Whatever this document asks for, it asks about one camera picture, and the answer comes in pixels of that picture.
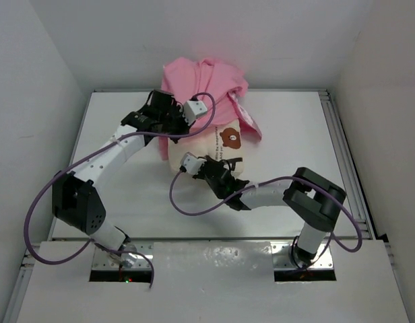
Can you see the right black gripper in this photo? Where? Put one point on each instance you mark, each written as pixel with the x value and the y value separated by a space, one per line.
pixel 200 174

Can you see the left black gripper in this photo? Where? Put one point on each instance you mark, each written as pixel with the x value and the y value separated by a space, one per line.
pixel 178 112

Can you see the cream pillow with bear print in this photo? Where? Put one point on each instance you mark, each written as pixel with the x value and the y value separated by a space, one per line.
pixel 218 142

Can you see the pink pillowcase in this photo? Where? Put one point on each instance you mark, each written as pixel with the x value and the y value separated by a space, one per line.
pixel 223 84

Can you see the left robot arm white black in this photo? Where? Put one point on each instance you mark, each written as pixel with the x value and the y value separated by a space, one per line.
pixel 76 196

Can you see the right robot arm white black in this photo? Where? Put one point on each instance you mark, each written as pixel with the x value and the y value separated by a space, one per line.
pixel 312 197

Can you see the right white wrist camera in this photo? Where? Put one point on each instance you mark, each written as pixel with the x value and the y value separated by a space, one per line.
pixel 191 164

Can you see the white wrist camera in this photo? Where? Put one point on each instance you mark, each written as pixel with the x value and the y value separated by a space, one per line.
pixel 191 164
pixel 194 109

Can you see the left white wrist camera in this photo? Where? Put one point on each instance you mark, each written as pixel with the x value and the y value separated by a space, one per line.
pixel 194 109

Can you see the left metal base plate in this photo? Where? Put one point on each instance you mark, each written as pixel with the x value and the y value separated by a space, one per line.
pixel 104 261

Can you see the metal base plate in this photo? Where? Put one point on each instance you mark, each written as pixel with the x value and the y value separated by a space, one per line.
pixel 104 261
pixel 286 258

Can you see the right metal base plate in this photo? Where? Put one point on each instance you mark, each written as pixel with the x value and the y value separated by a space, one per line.
pixel 286 258

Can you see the aluminium table frame rail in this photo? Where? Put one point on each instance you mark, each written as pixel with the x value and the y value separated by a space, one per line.
pixel 353 187

